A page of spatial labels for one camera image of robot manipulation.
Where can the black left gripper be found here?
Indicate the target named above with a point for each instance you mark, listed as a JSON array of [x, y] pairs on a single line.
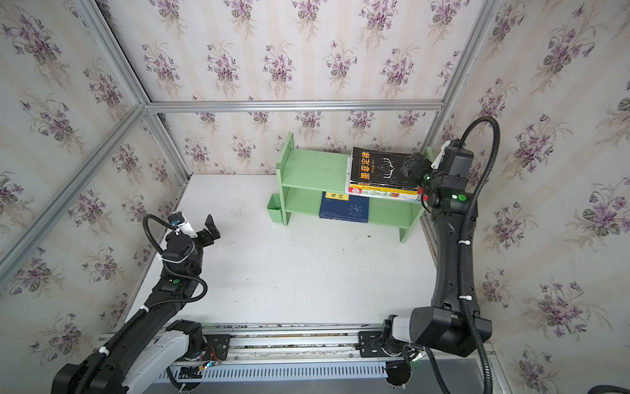
[[205, 240]]

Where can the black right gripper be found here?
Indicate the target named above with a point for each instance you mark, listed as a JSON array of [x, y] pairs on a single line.
[[420, 166]]

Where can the green red nature book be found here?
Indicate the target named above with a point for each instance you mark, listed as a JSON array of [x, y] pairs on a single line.
[[407, 198]]

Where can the black book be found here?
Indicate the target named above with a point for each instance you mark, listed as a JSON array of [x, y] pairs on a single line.
[[379, 169]]

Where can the yellow book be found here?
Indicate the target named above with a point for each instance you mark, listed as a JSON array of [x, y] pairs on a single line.
[[361, 188]]

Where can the dark blue book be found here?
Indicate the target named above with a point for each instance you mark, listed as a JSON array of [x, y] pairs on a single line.
[[349, 208]]

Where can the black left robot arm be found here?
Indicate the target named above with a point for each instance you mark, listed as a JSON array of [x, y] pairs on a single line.
[[152, 338]]

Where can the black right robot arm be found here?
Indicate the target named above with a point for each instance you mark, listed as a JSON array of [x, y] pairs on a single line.
[[452, 323]]

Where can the green wooden bookshelf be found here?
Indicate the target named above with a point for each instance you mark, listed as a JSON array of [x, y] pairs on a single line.
[[305, 177]]

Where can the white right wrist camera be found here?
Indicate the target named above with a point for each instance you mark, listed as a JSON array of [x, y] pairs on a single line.
[[443, 150]]

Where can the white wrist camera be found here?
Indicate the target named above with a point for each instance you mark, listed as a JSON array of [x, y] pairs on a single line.
[[443, 150], [181, 224]]

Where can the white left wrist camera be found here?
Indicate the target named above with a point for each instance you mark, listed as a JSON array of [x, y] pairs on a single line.
[[181, 224]]

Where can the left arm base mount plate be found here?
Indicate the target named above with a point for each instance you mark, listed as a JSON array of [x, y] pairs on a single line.
[[215, 348]]

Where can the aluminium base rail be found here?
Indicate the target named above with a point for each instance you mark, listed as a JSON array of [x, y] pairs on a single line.
[[268, 343]]

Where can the aluminium frame top bar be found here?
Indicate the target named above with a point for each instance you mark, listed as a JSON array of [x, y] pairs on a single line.
[[245, 106]]

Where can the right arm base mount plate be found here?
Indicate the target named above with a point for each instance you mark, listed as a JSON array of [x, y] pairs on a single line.
[[370, 344]]

